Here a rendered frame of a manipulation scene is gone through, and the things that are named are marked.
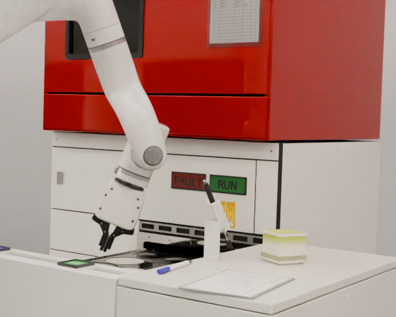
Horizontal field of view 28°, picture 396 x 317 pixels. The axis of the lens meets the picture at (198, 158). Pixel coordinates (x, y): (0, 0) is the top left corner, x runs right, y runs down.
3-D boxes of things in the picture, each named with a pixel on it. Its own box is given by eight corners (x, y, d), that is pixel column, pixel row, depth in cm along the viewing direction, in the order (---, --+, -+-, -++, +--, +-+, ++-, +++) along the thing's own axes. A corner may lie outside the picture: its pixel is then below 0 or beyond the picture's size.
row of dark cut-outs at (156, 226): (140, 229, 230) (141, 221, 230) (271, 246, 206) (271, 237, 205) (139, 229, 230) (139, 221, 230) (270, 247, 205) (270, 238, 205)
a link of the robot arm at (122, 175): (114, 165, 185) (109, 177, 185) (149, 179, 185) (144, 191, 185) (117, 163, 193) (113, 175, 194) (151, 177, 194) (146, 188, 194)
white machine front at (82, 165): (55, 255, 254) (57, 131, 252) (277, 294, 207) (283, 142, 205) (48, 256, 251) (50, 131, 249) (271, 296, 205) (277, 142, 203)
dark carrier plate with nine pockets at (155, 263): (146, 251, 223) (146, 249, 223) (251, 268, 204) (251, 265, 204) (60, 268, 195) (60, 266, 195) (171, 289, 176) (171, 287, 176)
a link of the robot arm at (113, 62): (133, 36, 173) (176, 164, 180) (121, 36, 188) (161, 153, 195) (95, 50, 171) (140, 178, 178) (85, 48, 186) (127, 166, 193)
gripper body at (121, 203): (109, 173, 186) (92, 217, 186) (149, 189, 186) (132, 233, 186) (112, 170, 193) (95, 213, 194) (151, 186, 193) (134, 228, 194)
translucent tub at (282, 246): (286, 257, 180) (288, 228, 179) (307, 263, 173) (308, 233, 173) (259, 260, 176) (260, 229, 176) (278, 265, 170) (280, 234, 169)
